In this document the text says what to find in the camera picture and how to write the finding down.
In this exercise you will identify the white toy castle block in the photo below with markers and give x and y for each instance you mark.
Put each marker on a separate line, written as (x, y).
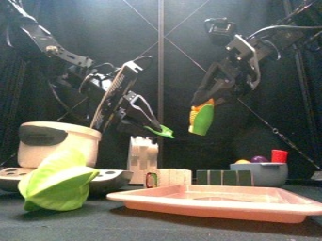
(142, 157)

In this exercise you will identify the white toy pot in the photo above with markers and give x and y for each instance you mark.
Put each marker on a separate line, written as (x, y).
(60, 142)

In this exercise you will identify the vertical metal frame post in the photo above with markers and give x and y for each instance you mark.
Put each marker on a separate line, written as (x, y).
(161, 62)

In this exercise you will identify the grey toy stove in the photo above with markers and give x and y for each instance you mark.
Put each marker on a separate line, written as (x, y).
(105, 179)

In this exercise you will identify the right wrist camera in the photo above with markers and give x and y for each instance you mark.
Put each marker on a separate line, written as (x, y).
(220, 28)

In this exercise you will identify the purple toy eggplant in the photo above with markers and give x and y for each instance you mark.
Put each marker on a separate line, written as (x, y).
(260, 159)

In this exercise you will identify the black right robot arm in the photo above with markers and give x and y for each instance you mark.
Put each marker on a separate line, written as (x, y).
(289, 28)

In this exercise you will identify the yellow toy fruit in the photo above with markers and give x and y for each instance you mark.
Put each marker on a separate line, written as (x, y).
(243, 161)

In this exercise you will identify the white wooden block row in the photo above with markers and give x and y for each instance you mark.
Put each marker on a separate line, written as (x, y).
(170, 177)

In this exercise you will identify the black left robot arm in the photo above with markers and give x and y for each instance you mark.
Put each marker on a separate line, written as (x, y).
(38, 37)

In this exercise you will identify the pink plastic tray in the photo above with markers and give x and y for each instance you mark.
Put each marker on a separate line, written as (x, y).
(218, 200)

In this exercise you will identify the green wooden block row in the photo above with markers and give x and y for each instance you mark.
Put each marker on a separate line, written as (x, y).
(225, 177)

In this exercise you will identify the red toy cup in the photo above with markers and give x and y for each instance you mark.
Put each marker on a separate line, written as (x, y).
(280, 156)

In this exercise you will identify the toy corn with green husk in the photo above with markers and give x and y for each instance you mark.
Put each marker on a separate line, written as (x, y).
(202, 117)

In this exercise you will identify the small green husk piece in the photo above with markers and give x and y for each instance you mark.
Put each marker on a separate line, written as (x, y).
(164, 132)

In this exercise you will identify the grey toy bowl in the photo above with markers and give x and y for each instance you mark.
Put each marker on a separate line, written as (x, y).
(263, 174)

